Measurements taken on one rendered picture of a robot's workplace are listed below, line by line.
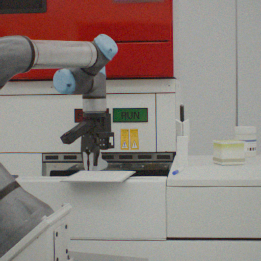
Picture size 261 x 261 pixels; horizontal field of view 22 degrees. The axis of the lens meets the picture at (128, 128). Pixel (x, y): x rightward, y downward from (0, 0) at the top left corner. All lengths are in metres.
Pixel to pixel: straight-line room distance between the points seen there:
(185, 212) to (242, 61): 2.17
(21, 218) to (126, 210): 0.42
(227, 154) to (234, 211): 0.32
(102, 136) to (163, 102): 0.26
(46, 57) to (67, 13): 0.50
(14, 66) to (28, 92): 0.64
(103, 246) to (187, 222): 0.22
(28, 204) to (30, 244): 0.09
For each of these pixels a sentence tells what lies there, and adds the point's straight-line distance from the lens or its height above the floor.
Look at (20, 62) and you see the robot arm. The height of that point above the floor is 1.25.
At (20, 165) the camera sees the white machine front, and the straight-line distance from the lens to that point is 2.35.
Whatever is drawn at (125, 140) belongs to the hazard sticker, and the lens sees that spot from 2.27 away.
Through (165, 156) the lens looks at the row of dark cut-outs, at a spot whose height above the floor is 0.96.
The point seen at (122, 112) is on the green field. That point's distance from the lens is 2.27.
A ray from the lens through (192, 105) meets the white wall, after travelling 3.74.
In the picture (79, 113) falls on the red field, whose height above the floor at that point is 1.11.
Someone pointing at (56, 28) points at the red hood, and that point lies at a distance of 2.26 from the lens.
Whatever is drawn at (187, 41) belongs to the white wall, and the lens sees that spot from 3.75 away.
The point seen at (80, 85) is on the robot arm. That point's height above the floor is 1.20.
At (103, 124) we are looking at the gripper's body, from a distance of 2.14.
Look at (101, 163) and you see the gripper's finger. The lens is 2.14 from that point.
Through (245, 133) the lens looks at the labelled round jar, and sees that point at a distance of 2.18.
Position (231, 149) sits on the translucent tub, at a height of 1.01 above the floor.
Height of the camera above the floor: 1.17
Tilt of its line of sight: 3 degrees down
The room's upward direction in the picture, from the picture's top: 1 degrees counter-clockwise
